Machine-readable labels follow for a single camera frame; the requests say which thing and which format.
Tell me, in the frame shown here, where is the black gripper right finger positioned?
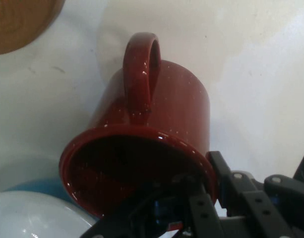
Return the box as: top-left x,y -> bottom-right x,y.
206,150 -> 304,238

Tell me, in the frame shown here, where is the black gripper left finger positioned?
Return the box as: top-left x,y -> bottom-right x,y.
81,173 -> 226,238

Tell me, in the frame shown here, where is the red ceramic mug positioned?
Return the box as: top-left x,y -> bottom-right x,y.
59,31 -> 220,225

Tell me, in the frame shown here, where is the blue and white bowl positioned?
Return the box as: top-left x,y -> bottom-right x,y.
0,178 -> 98,238

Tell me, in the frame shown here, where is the brown wooden mug tree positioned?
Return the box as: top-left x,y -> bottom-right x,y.
0,0 -> 66,56

